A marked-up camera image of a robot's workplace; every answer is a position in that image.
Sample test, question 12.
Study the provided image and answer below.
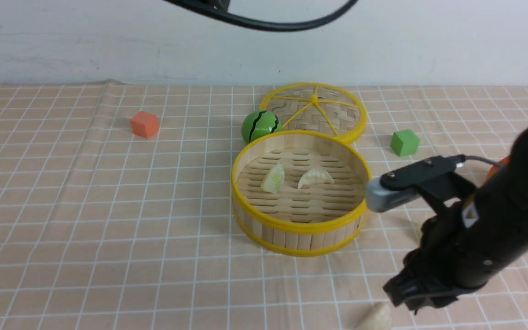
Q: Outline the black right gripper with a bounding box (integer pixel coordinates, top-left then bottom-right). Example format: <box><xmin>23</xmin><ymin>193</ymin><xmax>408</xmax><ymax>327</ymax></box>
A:
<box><xmin>383</xmin><ymin>192</ymin><xmax>503</xmax><ymax>311</ymax></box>

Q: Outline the pale dumpling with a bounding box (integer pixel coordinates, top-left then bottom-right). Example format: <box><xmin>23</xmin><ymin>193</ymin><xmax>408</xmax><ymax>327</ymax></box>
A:
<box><xmin>355</xmin><ymin>302</ymin><xmax>393</xmax><ymax>330</ymax></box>
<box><xmin>297</xmin><ymin>166</ymin><xmax>335</xmax><ymax>189</ymax></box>
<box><xmin>413</xmin><ymin>223</ymin><xmax>423</xmax><ymax>245</ymax></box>

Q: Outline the greenish dumpling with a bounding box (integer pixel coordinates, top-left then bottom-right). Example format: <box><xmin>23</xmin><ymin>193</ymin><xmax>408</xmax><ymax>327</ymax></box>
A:
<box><xmin>260</xmin><ymin>162</ymin><xmax>285</xmax><ymax>194</ymax></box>

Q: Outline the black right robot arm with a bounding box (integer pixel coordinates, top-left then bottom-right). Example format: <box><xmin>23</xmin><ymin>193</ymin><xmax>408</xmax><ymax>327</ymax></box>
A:
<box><xmin>365</xmin><ymin>128</ymin><xmax>528</xmax><ymax>312</ymax></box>

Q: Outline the bamboo steamer tray yellow rim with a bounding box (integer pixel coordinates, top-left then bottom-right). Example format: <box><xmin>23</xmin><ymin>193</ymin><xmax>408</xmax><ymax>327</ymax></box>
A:
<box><xmin>231</xmin><ymin>130</ymin><xmax>372</xmax><ymax>257</ymax></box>

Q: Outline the bamboo steamer lid yellow rim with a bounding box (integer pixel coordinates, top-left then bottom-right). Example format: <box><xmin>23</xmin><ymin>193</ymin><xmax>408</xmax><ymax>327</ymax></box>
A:
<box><xmin>258</xmin><ymin>82</ymin><xmax>368</xmax><ymax>144</ymax></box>

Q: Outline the orange-red toy pear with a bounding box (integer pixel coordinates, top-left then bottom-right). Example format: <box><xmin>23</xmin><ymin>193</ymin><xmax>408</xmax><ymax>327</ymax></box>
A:
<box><xmin>485</xmin><ymin>156</ymin><xmax>510</xmax><ymax>181</ymax></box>

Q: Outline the green foam cube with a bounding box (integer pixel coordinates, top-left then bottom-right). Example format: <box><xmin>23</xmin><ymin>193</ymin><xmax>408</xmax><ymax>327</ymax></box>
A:
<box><xmin>390</xmin><ymin>129</ymin><xmax>420</xmax><ymax>157</ymax></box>

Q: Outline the green toy watermelon ball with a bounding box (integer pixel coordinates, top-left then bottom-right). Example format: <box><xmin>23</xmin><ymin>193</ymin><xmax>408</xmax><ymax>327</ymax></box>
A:
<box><xmin>241</xmin><ymin>110</ymin><xmax>283</xmax><ymax>144</ymax></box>

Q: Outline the orange foam cube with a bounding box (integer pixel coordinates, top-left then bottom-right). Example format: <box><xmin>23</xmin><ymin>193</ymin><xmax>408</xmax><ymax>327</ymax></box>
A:
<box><xmin>130</xmin><ymin>111</ymin><xmax>160</xmax><ymax>139</ymax></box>

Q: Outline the checkered beige tablecloth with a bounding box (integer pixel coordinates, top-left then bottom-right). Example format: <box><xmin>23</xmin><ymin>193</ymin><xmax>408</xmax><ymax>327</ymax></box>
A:
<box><xmin>0</xmin><ymin>81</ymin><xmax>528</xmax><ymax>330</ymax></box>

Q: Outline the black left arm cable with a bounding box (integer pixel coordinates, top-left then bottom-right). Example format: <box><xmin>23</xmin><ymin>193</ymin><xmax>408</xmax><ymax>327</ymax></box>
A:
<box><xmin>161</xmin><ymin>0</ymin><xmax>360</xmax><ymax>32</ymax></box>

